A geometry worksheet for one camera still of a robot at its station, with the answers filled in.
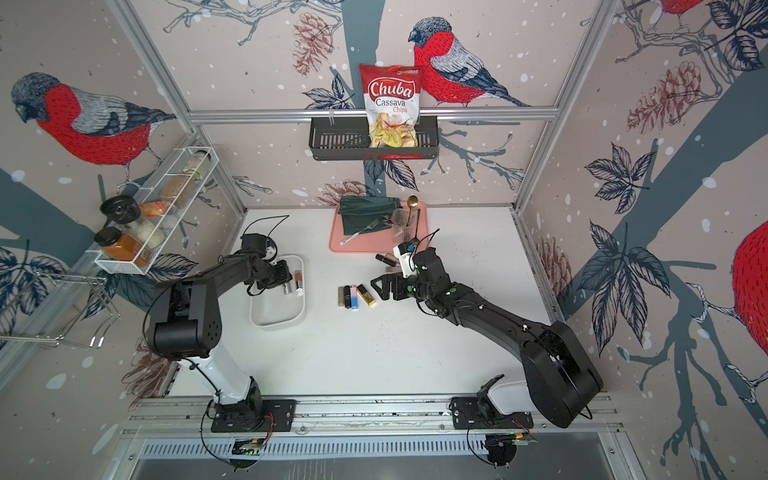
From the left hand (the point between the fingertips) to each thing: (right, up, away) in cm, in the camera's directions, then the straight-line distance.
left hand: (293, 269), depth 98 cm
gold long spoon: (+41, +24, +7) cm, 48 cm away
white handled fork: (+24, +15, +16) cm, 33 cm away
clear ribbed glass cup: (+38, +17, +16) cm, 44 cm away
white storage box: (-2, -11, -4) cm, 12 cm away
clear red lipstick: (+2, -4, 0) cm, 5 cm away
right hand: (+31, -1, -15) cm, 34 cm away
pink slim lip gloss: (-1, -6, -3) cm, 6 cm away
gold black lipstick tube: (+25, -8, -4) cm, 26 cm away
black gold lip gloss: (+32, +3, +6) cm, 33 cm away
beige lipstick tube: (+17, -8, -3) cm, 19 cm away
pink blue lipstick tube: (+21, -9, -3) cm, 23 cm away
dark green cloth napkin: (+20, +21, +21) cm, 36 cm away
